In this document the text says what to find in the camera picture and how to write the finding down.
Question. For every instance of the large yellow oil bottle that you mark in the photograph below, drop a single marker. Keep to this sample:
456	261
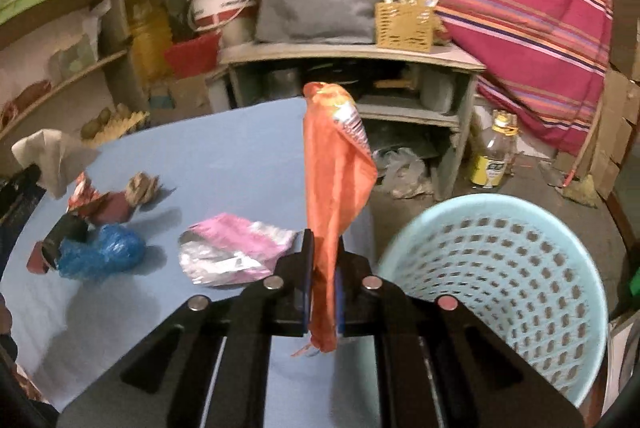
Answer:
147	33

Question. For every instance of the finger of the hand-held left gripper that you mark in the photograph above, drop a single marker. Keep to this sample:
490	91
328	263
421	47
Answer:
20	190

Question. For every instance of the crumpled clear plastic bag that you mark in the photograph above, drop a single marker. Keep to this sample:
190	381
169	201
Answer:
402	173

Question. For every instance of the blue plastic bag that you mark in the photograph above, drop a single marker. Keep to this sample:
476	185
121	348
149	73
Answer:
110	250

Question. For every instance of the light blue perforated basket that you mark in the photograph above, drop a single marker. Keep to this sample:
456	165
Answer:
525	215

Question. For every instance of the yellow perforated holder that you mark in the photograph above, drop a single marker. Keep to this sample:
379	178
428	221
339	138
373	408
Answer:
402	26

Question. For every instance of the red striped blanket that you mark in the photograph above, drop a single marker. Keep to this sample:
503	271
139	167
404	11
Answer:
500	8

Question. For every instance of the pile of sweet potatoes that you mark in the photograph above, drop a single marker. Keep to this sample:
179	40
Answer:
25	101

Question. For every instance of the yellow egg carton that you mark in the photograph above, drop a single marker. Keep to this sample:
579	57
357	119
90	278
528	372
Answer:
122	123

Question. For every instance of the clear plastic box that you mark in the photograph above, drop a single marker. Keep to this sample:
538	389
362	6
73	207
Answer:
72	56

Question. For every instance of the stack of cardboard pieces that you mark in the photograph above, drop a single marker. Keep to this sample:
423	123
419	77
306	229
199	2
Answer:
617	118

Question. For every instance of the pink silver foil wrapper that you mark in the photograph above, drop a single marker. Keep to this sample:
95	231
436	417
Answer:
235	243

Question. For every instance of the white container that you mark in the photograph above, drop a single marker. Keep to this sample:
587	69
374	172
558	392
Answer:
437	91

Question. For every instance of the straw broom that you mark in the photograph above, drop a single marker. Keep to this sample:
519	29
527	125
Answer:
580	190

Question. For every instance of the brown paper ball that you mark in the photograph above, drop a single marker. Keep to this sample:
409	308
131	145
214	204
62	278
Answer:
141	189

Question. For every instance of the green plastic container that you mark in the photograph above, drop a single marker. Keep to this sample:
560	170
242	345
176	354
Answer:
634	283

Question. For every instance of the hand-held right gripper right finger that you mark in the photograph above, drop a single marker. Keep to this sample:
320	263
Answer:
340	303

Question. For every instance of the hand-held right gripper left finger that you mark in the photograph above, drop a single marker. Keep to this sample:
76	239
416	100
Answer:
306	298

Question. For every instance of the white plastic bucket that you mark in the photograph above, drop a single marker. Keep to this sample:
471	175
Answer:
220	1

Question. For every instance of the clear bottle yellow label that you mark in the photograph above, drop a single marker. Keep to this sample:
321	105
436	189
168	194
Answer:
492	158

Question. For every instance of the grey side table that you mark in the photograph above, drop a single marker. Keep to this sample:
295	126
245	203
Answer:
350	54

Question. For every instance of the wooden shelf unit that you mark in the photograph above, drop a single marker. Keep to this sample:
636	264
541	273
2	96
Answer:
55	8

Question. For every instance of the red foil wrapper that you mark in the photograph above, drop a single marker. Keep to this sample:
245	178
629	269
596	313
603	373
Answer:
107	205

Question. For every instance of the white tissue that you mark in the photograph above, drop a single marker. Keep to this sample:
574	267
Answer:
55	158

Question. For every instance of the red plastic bowl basket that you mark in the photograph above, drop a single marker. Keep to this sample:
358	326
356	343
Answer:
192	53

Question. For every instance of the orange snack wrapper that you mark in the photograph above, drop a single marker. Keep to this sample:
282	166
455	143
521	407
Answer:
330	178

